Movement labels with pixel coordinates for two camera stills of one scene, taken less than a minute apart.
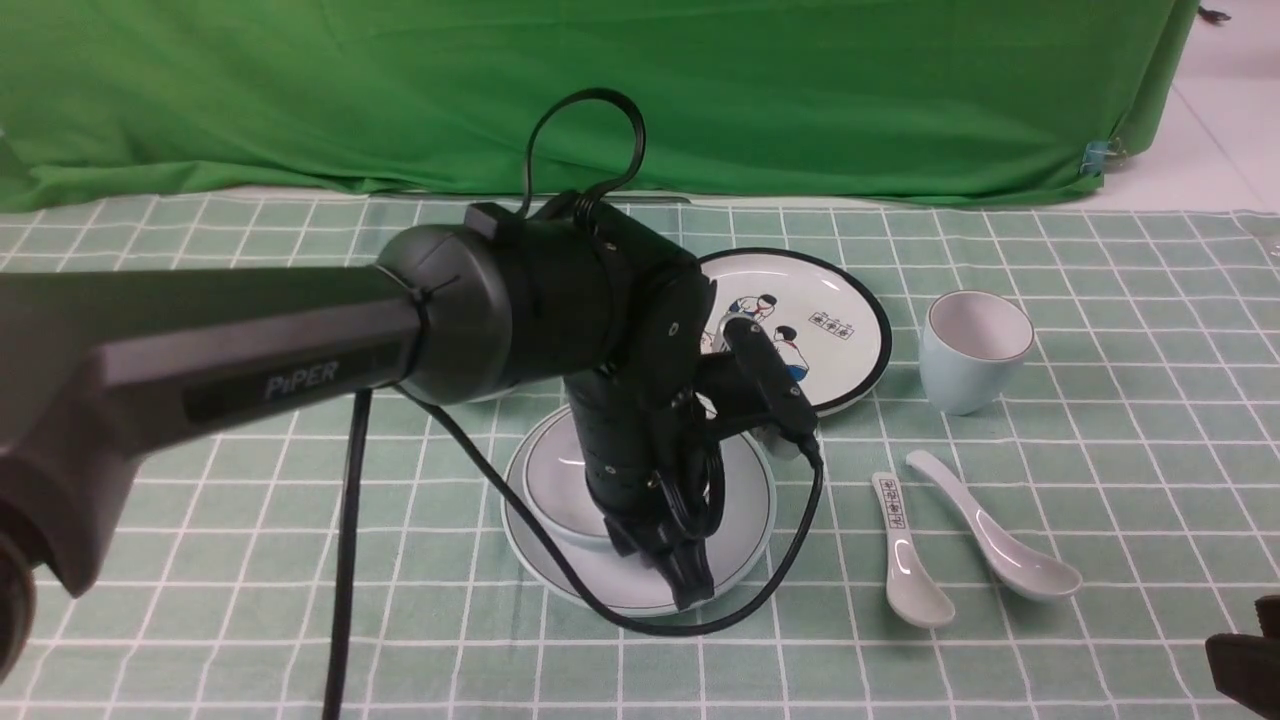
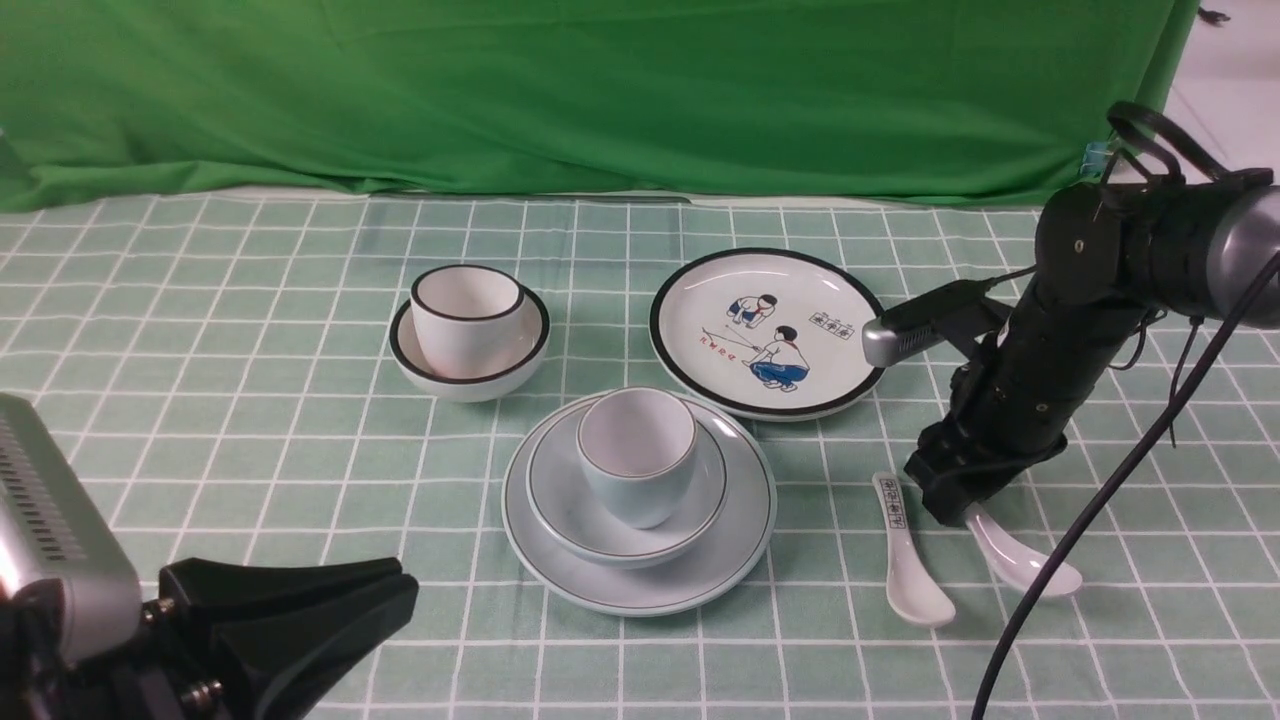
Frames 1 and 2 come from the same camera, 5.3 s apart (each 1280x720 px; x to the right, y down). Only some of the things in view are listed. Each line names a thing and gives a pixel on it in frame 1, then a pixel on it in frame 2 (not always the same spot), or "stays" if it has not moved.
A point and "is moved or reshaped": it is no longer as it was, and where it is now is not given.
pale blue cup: x=973 y=346 is moved or reshaped
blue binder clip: x=1093 y=158 stays
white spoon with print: x=915 y=595 stays
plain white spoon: x=1019 y=566 stays
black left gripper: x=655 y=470 to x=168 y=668
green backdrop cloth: x=792 y=101 stays
